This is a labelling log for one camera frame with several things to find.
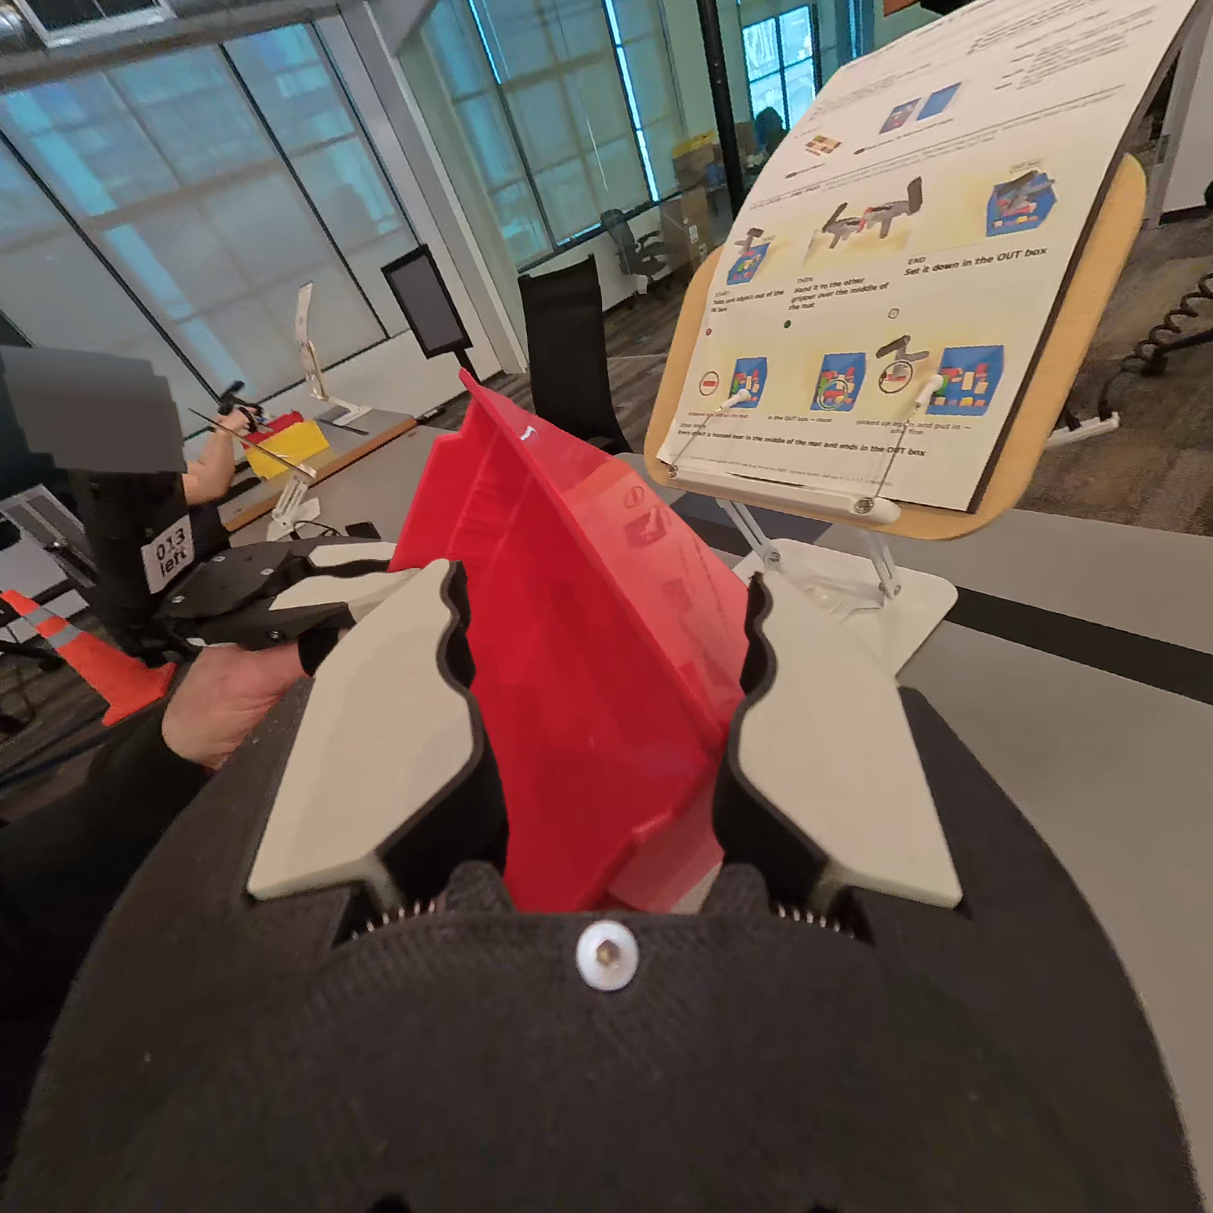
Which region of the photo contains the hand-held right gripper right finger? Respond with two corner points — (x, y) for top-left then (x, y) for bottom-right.
(711, 573), (964, 912)

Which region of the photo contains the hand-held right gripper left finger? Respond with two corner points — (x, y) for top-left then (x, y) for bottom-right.
(246, 559), (508, 915)

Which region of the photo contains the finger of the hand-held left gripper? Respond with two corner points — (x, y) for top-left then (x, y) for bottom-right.
(267, 566), (423, 637)
(303, 538), (400, 577)

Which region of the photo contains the red plastic bin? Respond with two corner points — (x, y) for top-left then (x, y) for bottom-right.
(388, 368), (759, 915)

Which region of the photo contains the another person's forearm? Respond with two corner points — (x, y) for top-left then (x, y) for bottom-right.
(180, 430), (239, 505)

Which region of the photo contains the person's left forearm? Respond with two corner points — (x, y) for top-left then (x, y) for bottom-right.
(0, 706), (213, 1053)

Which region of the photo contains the white round object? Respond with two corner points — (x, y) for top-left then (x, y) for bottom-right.
(642, 151), (1149, 679)

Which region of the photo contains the person's left hand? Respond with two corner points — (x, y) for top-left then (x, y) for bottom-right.
(158, 647), (319, 771)

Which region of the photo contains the yellow plastic bin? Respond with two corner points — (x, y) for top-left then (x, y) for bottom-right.
(242, 420), (332, 481)

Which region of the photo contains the orange traffic cone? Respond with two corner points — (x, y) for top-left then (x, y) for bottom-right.
(0, 588), (177, 728)

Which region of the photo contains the black monitor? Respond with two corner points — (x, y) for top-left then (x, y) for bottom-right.
(381, 242), (480, 383)

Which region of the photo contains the black chair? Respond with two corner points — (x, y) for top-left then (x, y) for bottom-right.
(516, 253), (632, 458)

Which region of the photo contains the grey office chair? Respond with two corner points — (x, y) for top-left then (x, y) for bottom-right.
(599, 206), (675, 306)

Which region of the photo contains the cardboard box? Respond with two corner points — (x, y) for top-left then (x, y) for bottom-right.
(657, 182), (713, 279)

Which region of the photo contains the printed instruction sheet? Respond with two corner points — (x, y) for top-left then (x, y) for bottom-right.
(667, 0), (1197, 515)

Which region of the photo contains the black pole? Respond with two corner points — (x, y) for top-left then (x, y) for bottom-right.
(694, 0), (752, 242)

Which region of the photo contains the dark cable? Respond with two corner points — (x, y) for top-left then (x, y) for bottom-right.
(0, 710), (128, 793)

